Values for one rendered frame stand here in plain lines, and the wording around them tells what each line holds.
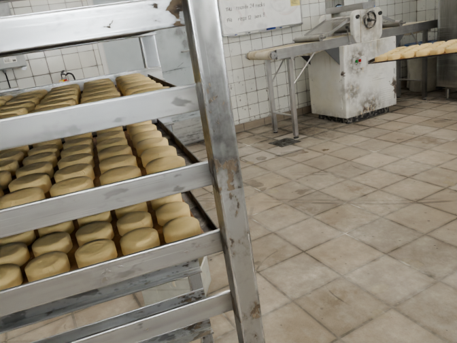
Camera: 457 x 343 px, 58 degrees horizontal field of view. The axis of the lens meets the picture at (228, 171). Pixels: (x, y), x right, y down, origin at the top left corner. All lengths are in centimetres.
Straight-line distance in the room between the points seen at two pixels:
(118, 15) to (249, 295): 35
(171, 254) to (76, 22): 27
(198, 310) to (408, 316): 145
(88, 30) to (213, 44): 12
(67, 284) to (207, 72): 28
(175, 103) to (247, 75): 458
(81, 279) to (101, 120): 18
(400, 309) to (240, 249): 150
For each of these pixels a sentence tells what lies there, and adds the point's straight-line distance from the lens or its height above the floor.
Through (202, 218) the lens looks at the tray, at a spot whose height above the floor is 95.
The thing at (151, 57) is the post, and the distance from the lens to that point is 87.
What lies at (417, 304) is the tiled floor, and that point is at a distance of 199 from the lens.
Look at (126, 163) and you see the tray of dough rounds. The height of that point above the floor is 106.
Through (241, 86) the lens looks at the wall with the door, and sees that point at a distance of 499.
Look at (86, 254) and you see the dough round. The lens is 54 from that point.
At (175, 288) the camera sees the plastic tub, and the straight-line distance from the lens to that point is 201.
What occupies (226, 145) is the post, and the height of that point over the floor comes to 109.
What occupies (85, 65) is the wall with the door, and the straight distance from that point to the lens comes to 438.
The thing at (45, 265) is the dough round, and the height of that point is 97.
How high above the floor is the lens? 121
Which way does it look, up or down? 19 degrees down
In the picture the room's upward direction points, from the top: 9 degrees counter-clockwise
